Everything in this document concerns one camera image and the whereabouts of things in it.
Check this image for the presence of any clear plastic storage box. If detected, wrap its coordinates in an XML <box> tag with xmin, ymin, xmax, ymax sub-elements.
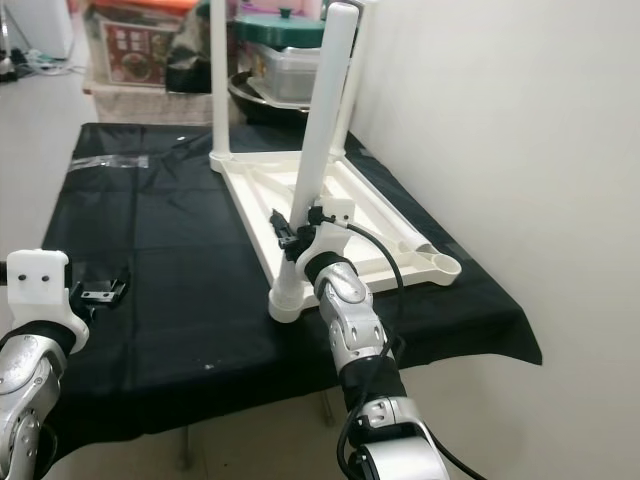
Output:
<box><xmin>255</xmin><ymin>45</ymin><xmax>346</xmax><ymax>106</ymax></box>

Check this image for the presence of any beige cloth-covered bench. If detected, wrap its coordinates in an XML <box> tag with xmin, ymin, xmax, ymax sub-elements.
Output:
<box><xmin>85</xmin><ymin>85</ymin><xmax>211</xmax><ymax>126</ymax></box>

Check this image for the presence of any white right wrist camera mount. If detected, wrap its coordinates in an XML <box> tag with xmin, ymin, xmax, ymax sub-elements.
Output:
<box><xmin>300</xmin><ymin>198</ymin><xmax>356</xmax><ymax>281</ymax></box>

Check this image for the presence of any red food-print box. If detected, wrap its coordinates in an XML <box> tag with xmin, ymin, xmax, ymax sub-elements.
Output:
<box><xmin>105</xmin><ymin>22</ymin><xmax>176</xmax><ymax>86</ymax></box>

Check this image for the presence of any white appliance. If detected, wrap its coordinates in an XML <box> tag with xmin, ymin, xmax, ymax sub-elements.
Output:
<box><xmin>5</xmin><ymin>0</ymin><xmax>76</xmax><ymax>61</ymax></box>

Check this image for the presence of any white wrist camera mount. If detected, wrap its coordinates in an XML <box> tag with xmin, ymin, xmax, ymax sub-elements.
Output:
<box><xmin>300</xmin><ymin>198</ymin><xmax>356</xmax><ymax>281</ymax></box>
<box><xmin>5</xmin><ymin>248</ymin><xmax>89</xmax><ymax>346</ymax></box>

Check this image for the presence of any black tablecloth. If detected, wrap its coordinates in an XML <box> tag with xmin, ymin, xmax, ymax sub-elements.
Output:
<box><xmin>40</xmin><ymin>122</ymin><xmax>543</xmax><ymax>461</ymax></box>

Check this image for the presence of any white plastic table top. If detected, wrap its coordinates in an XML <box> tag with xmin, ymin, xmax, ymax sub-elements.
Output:
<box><xmin>208</xmin><ymin>148</ymin><xmax>463</xmax><ymax>323</ymax></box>

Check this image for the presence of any clear bin with orange lid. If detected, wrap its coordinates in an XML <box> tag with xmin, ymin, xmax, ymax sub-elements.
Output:
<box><xmin>85</xmin><ymin>0</ymin><xmax>201</xmax><ymax>91</ymax></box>

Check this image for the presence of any black metal basin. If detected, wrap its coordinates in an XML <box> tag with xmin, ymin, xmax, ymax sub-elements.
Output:
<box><xmin>228</xmin><ymin>75</ymin><xmax>311</xmax><ymax>126</ymax></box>

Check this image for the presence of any glossy black bag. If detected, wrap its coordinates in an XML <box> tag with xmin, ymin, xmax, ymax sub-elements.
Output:
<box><xmin>165</xmin><ymin>5</ymin><xmax>213</xmax><ymax>96</ymax></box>

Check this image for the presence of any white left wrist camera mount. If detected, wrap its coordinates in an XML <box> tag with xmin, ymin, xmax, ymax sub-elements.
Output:
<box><xmin>5</xmin><ymin>248</ymin><xmax>89</xmax><ymax>346</ymax></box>

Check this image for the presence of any green pot lid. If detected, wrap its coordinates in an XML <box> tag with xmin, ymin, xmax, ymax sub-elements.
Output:
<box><xmin>238</xmin><ymin>8</ymin><xmax>326</xmax><ymax>49</ymax></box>

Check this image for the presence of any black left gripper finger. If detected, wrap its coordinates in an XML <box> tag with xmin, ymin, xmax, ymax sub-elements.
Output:
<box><xmin>80</xmin><ymin>275</ymin><xmax>129</xmax><ymax>307</ymax></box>

